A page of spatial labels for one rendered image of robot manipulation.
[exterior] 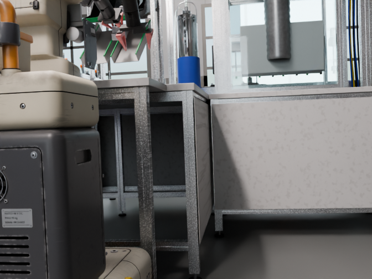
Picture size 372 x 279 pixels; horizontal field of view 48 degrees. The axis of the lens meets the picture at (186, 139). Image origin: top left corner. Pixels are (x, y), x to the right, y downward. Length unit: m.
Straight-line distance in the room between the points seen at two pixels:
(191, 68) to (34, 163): 1.98
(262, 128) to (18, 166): 1.77
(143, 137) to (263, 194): 1.18
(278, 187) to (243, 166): 0.23
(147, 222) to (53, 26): 0.74
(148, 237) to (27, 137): 0.78
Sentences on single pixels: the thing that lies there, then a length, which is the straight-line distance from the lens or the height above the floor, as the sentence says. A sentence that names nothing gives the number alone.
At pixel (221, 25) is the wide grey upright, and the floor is 1.40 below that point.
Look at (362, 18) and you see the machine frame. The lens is 2.71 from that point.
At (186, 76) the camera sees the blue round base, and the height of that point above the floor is 1.00.
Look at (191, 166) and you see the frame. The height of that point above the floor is 0.50.
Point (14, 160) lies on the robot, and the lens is 0.96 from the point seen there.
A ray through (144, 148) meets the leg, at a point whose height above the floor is 0.61.
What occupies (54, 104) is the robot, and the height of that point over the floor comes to 0.74.
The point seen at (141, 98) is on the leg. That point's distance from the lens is 1.54.
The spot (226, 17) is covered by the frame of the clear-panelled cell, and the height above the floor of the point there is 1.33.
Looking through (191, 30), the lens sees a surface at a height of 1.30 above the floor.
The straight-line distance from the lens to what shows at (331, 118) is 2.56.
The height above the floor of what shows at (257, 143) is 0.56.
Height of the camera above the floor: 0.68
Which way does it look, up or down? 2 degrees down
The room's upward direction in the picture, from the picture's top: 2 degrees counter-clockwise
